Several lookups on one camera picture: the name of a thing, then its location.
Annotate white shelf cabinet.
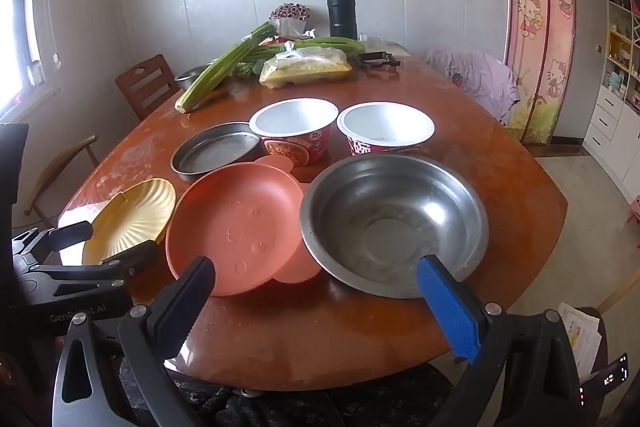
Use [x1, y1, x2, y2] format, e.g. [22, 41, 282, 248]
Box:
[582, 0, 640, 202]

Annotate pink pig-face plate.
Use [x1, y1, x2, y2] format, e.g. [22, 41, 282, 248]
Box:
[165, 155, 321, 297]

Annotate curved-back wooden chair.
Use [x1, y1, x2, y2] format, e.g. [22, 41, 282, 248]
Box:
[24, 134, 100, 228]

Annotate small steel bowl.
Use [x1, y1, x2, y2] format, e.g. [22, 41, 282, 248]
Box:
[175, 65, 207, 91]

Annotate red noodle cup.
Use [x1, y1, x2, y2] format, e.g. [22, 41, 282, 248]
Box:
[250, 98, 338, 167]
[336, 102, 435, 156]

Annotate hello kitty door curtain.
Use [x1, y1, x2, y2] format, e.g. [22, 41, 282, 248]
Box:
[506, 0, 576, 144]

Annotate brown slatted wooden chair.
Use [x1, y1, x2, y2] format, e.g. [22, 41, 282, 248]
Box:
[115, 54, 179, 120]

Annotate long celery bunch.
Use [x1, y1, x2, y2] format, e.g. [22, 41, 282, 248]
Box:
[175, 22, 276, 114]

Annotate pink toy stool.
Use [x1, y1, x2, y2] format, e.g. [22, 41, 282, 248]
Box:
[627, 196, 640, 223]

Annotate yellow noodles plastic bag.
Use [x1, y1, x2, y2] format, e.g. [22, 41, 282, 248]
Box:
[258, 46, 352, 89]

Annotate steel pan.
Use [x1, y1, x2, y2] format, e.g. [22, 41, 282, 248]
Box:
[170, 121, 266, 183]

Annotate large steel bowl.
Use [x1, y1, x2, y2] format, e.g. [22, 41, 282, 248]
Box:
[299, 153, 489, 299]

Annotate yellow shell-shaped plate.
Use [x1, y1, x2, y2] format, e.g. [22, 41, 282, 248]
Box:
[82, 178, 177, 265]

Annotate papers on stool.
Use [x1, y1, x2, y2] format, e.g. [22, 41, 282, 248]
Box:
[558, 303, 602, 381]

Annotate black thermos flask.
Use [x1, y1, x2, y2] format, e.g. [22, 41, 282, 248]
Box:
[326, 0, 358, 40]

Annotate pink clothes on chair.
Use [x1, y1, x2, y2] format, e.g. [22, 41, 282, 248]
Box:
[424, 49, 521, 126]

